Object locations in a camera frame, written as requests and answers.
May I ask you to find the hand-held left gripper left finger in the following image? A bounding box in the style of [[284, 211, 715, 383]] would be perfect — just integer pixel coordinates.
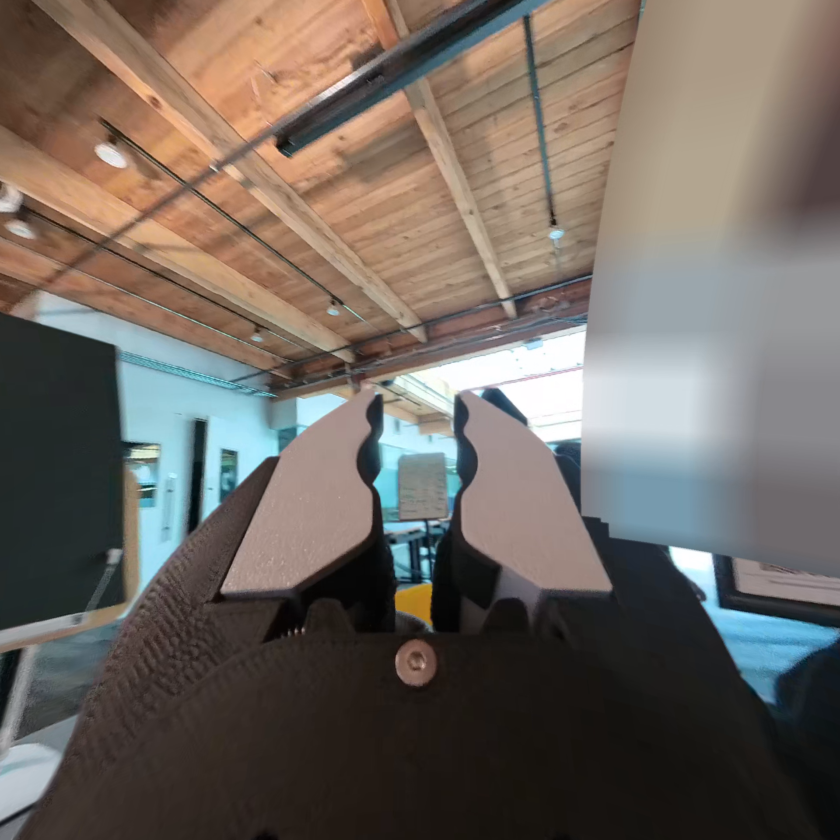
[[221, 390, 385, 632]]

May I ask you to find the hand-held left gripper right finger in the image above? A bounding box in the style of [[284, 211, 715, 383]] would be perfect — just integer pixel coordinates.
[[453, 390, 614, 618]]

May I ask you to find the yellow plastic bin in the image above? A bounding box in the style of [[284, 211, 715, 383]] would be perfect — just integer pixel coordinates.
[[395, 585, 434, 627]]

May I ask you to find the handwritten white board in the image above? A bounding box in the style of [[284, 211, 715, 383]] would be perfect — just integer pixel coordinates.
[[397, 451, 449, 521]]

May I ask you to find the black door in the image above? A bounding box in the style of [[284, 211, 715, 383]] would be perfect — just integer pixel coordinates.
[[187, 419, 209, 534]]

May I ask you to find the black wood-edged board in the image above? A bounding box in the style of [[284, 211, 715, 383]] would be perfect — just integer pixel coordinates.
[[0, 312, 142, 652]]

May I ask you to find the black printed shirt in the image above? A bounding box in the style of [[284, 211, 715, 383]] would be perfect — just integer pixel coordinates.
[[773, 646, 840, 840]]

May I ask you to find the black ceiling rail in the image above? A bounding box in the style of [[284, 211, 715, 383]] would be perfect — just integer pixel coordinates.
[[274, 0, 552, 158]]

